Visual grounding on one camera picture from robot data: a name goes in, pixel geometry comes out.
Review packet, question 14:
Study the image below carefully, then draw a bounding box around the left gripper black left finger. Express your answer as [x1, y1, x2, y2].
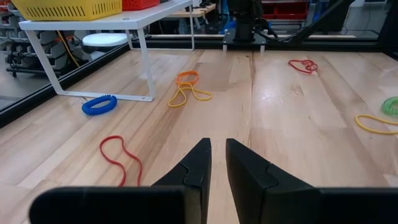
[29, 138, 213, 224]

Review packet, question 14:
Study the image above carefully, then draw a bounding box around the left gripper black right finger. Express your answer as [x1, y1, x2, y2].
[226, 138, 398, 224]

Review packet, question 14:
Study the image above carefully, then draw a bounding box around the red plastic mesh basket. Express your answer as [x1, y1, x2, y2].
[121, 0, 161, 12]

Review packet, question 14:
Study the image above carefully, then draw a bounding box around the yellow plastic mesh basket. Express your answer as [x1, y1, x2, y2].
[11, 0, 123, 22]

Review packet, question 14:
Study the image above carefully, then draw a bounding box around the wooden desk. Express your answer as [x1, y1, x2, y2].
[167, 2, 218, 19]

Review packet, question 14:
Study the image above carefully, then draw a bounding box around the red rubber band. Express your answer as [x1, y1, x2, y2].
[99, 135, 143, 187]
[287, 58, 319, 75]

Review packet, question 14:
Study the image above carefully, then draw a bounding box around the long yellow rubber band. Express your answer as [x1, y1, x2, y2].
[355, 114, 398, 136]

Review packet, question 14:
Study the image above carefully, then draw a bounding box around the orange rubber band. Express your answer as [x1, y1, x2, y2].
[175, 70, 200, 86]

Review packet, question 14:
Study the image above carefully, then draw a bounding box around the blue spiral wrist coil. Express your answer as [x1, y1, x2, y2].
[81, 95, 118, 116]

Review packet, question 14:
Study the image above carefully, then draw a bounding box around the green spiral wrist coil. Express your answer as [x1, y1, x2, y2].
[381, 96, 398, 118]

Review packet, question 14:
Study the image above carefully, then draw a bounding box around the white trash bin black liner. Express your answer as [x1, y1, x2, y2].
[81, 32, 129, 62]

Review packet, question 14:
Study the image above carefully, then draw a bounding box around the white perforated metal shelf riser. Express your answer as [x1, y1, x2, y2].
[18, 0, 195, 103]

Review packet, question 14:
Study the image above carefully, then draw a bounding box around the red bin shelf rack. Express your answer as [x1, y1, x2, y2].
[260, 0, 311, 21]

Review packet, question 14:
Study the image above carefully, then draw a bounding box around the grey parts bin rack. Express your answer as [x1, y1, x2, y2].
[0, 18, 80, 78]

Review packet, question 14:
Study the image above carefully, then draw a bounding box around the black aluminium table frame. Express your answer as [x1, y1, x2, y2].
[0, 0, 398, 128]

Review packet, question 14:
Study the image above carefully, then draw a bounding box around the yellow hanging cable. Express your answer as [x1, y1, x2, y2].
[55, 29, 81, 68]

